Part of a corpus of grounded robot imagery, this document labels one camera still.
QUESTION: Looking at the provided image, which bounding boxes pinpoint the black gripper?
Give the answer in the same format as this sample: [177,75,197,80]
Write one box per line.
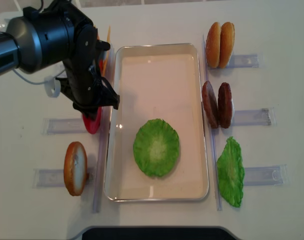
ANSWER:
[55,24,120,119]

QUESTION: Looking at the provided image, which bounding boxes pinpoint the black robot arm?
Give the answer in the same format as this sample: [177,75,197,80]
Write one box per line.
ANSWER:
[0,0,120,120]

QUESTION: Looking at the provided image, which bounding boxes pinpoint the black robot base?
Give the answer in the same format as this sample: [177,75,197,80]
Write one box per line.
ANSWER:
[82,227,235,240]

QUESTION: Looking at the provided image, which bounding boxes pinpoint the bread bun half left rack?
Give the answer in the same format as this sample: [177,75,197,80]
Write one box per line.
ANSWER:
[63,141,87,196]

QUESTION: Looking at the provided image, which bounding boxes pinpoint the right orange cheese slice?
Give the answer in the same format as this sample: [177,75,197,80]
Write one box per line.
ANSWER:
[101,26,111,77]

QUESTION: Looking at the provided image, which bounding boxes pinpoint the green lettuce leaf on tray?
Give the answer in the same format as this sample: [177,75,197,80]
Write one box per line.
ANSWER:
[133,118,180,178]

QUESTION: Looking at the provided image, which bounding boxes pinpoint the left brown meat patty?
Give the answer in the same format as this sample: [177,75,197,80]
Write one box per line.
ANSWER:
[202,81,219,129]

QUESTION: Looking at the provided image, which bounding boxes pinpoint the brown meat patty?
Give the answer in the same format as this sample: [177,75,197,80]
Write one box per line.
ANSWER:
[202,81,219,129]
[218,82,233,129]

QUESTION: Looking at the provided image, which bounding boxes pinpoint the right brown meat patty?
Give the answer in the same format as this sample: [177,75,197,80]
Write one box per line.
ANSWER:
[218,82,233,129]

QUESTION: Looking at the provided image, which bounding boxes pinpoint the green lettuce leaf in rack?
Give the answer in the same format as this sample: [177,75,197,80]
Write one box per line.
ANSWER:
[217,136,245,208]

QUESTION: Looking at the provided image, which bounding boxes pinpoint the white rectangular tray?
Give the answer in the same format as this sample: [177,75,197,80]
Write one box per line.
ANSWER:
[103,43,209,202]

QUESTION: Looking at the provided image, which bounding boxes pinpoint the left clear acrylic rack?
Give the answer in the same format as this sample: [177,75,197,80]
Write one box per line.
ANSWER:
[33,43,115,214]

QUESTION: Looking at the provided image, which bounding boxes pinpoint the clear acrylic rack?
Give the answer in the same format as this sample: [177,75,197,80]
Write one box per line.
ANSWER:
[33,43,115,214]
[202,34,290,211]

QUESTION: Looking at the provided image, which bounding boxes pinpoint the left sesame bun half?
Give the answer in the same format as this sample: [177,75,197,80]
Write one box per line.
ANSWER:
[205,22,221,68]

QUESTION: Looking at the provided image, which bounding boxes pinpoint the right bun half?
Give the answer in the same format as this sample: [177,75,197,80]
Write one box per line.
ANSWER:
[218,22,235,69]

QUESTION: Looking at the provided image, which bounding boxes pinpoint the right clear acrylic rack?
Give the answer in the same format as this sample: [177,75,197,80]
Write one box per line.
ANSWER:
[202,34,290,211]

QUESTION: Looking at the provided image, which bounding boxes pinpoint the white cable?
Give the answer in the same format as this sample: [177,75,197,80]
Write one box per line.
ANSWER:
[11,67,67,98]

